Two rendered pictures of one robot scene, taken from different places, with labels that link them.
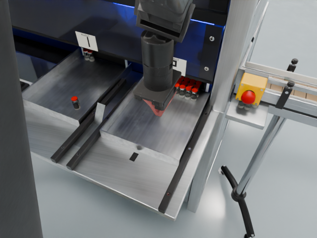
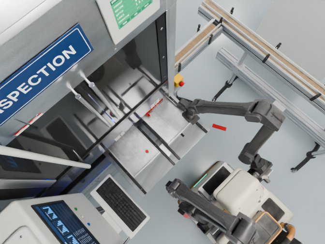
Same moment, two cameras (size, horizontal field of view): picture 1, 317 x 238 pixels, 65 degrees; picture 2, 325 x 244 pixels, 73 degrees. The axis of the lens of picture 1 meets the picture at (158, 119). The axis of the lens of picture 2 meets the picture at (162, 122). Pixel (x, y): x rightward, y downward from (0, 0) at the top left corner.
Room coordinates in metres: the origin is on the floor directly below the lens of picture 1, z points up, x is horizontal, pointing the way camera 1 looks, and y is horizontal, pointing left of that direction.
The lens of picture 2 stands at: (0.37, 0.42, 2.51)
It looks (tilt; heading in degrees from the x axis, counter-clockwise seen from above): 75 degrees down; 298
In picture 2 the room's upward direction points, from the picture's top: 8 degrees counter-clockwise
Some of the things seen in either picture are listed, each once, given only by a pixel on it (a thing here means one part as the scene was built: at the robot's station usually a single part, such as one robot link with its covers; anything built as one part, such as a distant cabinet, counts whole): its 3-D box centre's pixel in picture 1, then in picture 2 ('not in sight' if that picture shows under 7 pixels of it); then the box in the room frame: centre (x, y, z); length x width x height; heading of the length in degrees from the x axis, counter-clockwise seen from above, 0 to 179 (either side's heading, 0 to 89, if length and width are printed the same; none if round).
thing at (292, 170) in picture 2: not in sight; (308, 155); (-0.92, -0.36, 0.07); 0.50 x 0.08 x 0.14; 65
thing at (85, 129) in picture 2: not in sight; (63, 142); (0.90, 0.43, 1.51); 0.47 x 0.01 x 0.59; 65
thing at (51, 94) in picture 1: (79, 82); (131, 147); (0.73, 0.30, 0.90); 0.34 x 0.26 x 0.04; 155
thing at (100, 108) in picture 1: (90, 124); (163, 147); (0.51, 0.21, 0.91); 0.14 x 0.03 x 0.06; 154
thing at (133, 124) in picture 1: (161, 110); (164, 116); (0.58, -0.01, 0.90); 0.34 x 0.26 x 0.04; 156
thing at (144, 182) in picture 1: (108, 113); (155, 139); (0.59, 0.17, 0.87); 0.70 x 0.48 x 0.02; 65
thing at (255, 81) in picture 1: (251, 87); (176, 79); (0.58, -0.29, 1.00); 0.08 x 0.07 x 0.07; 155
